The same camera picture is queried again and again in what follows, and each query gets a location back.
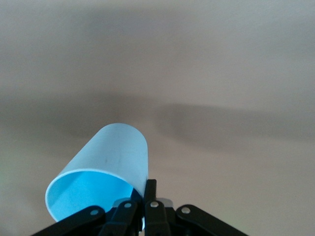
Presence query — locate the brown table cover mat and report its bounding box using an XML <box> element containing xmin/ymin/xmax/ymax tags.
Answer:
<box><xmin>0</xmin><ymin>0</ymin><xmax>315</xmax><ymax>236</ymax></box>

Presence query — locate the plain blue cup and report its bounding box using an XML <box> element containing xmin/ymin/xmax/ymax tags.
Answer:
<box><xmin>45</xmin><ymin>122</ymin><xmax>150</xmax><ymax>223</ymax></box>

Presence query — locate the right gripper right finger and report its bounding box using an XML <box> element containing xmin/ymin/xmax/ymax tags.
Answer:
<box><xmin>144</xmin><ymin>179</ymin><xmax>248</xmax><ymax>236</ymax></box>

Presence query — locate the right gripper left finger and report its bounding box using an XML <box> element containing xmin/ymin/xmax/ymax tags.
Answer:
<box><xmin>31</xmin><ymin>188</ymin><xmax>145</xmax><ymax>236</ymax></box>

